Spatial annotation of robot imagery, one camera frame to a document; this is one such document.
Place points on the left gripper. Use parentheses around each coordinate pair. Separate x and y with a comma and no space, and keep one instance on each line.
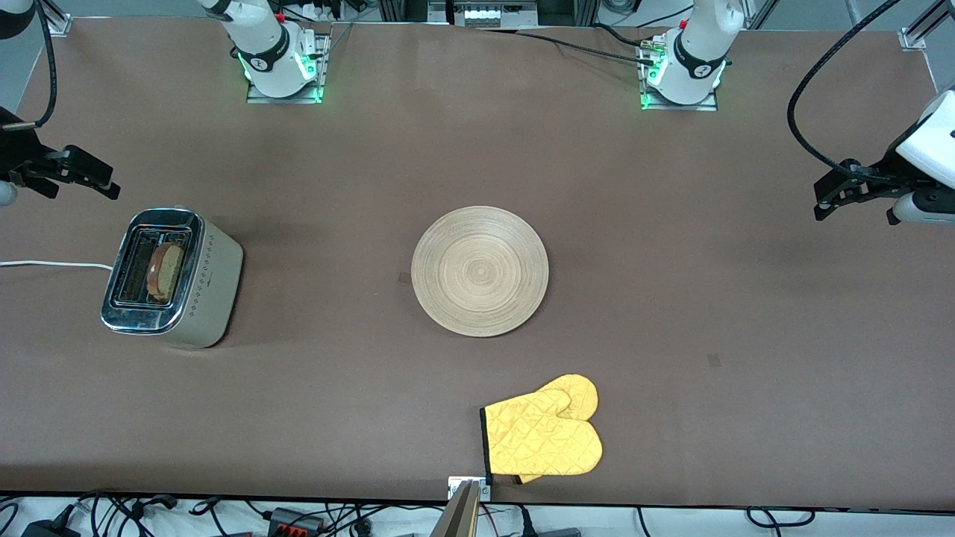
(885,171)

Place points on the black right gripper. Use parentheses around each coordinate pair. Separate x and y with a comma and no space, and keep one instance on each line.
(16,152)

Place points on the brown bread slice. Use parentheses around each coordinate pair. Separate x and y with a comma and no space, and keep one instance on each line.
(166,272)

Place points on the round wooden plate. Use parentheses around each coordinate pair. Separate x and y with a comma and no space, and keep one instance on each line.
(480,272)

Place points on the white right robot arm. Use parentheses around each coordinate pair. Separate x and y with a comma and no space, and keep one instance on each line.
(265,45)

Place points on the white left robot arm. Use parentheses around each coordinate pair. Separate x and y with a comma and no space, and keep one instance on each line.
(697,52)

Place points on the silver two-slot toaster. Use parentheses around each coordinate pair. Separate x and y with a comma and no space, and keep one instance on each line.
(213,291)

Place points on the black power adapter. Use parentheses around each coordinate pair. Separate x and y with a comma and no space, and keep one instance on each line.
(48,530)

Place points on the white power strip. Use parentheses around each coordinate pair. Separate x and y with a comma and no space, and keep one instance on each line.
(481,15)

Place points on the black connector box red buttons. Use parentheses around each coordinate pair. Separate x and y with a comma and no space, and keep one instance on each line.
(295,520)

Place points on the metal table corner bracket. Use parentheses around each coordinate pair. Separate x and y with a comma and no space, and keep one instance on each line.
(912,39)
(58,26)

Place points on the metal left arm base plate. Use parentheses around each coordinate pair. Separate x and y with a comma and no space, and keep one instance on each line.
(683,107)

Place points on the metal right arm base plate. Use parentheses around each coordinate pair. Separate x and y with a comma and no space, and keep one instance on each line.
(321,67)

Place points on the small metal post bracket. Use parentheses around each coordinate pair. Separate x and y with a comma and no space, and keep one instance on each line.
(452,488)

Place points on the wooden camera post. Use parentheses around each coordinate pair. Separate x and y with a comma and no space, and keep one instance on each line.
(459,514)

